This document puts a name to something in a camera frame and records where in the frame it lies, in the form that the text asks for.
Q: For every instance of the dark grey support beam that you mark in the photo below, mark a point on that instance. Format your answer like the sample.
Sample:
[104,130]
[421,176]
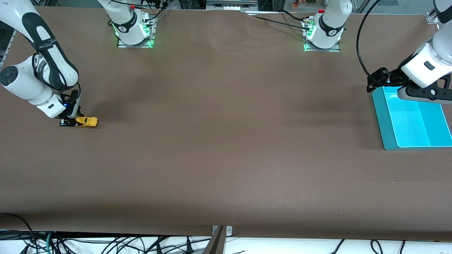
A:
[215,245]

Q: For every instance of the small metal edge bracket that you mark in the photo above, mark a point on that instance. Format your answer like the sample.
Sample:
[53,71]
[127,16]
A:
[229,231]

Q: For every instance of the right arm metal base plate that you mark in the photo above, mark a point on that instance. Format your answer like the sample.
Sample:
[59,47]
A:
[152,35]

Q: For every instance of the yellow toy beetle car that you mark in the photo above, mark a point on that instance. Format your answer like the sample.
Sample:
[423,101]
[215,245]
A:
[90,121]

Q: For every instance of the teal plastic storage bin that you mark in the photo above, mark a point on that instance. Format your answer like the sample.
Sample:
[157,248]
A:
[409,130]

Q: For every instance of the grey metal equipment box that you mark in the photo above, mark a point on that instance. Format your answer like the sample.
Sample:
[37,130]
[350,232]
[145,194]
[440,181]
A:
[229,5]

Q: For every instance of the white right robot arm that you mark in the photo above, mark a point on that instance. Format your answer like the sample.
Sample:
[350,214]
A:
[125,21]

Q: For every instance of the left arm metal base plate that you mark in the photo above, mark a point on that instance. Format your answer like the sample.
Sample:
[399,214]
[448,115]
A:
[337,49]

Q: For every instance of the silver corner bracket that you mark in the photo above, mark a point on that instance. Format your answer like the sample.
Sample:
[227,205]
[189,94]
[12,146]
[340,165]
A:
[431,17]

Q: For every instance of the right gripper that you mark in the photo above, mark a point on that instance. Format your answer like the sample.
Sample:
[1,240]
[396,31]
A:
[71,119]

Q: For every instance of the brown table cover sheet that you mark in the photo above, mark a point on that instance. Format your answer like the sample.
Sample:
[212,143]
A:
[226,158]

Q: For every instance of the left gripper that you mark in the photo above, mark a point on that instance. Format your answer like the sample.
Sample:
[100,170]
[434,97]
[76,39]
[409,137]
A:
[392,78]

